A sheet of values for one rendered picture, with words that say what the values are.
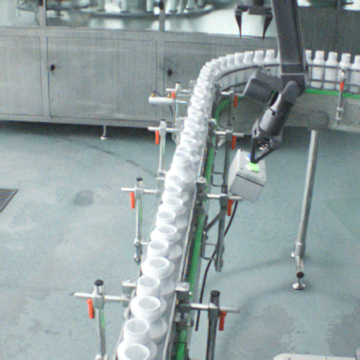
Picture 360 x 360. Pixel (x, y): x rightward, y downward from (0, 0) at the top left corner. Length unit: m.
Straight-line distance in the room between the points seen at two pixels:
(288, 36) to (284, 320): 1.75
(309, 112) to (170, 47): 1.91
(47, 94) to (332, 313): 2.87
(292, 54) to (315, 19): 5.00
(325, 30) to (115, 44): 2.63
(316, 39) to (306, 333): 4.15
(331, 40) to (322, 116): 3.67
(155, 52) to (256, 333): 2.46
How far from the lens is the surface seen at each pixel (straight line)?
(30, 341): 2.70
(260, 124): 1.49
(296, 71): 1.40
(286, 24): 1.35
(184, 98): 2.21
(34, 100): 4.84
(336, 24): 6.43
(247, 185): 1.52
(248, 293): 3.00
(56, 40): 4.66
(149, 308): 0.95
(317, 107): 2.80
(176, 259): 1.12
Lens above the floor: 1.71
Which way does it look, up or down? 25 degrees down
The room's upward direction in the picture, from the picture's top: 2 degrees clockwise
